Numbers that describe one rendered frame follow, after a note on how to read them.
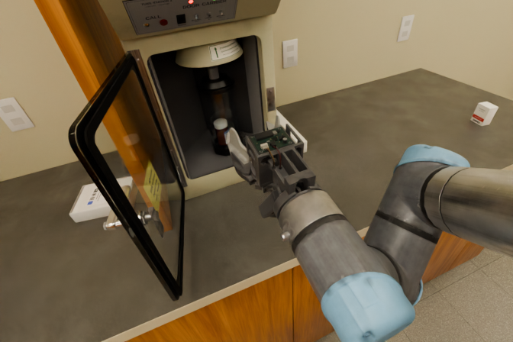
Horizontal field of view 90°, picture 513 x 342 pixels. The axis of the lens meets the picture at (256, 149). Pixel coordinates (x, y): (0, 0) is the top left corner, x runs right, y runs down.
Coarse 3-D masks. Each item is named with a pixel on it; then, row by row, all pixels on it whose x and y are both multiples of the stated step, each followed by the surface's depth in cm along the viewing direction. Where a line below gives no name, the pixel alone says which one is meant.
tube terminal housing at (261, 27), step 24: (216, 24) 54; (240, 24) 56; (264, 24) 58; (144, 48) 52; (168, 48) 54; (264, 48) 61; (264, 72) 64; (264, 96) 71; (264, 120) 76; (192, 192) 78
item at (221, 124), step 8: (200, 80) 74; (232, 80) 72; (200, 88) 69; (224, 88) 68; (208, 96) 70; (216, 96) 69; (224, 96) 70; (232, 96) 73; (208, 104) 71; (216, 104) 71; (224, 104) 71; (232, 104) 73; (208, 112) 73; (216, 112) 72; (224, 112) 73; (232, 112) 75; (208, 120) 76; (216, 120) 74; (224, 120) 74; (232, 120) 76; (216, 128) 76; (224, 128) 76; (216, 136) 78; (224, 136) 77; (216, 144) 80; (224, 144) 79
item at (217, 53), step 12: (192, 48) 59; (204, 48) 59; (216, 48) 60; (228, 48) 61; (240, 48) 66; (180, 60) 62; (192, 60) 60; (204, 60) 60; (216, 60) 60; (228, 60) 61
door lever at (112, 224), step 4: (112, 212) 41; (108, 216) 41; (112, 216) 41; (116, 216) 41; (108, 220) 40; (112, 220) 40; (116, 220) 40; (104, 224) 40; (108, 224) 39; (112, 224) 39; (116, 224) 40; (120, 224) 40; (104, 228) 40; (108, 228) 40; (112, 228) 40; (116, 228) 40
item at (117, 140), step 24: (96, 96) 33; (120, 96) 40; (144, 96) 53; (120, 120) 38; (144, 120) 50; (72, 144) 27; (96, 144) 30; (120, 144) 37; (144, 144) 47; (120, 168) 35; (144, 168) 45; (168, 168) 61; (144, 192) 43; (168, 192) 57; (120, 216) 33; (168, 216) 54; (168, 240) 51; (168, 264) 48; (168, 288) 46
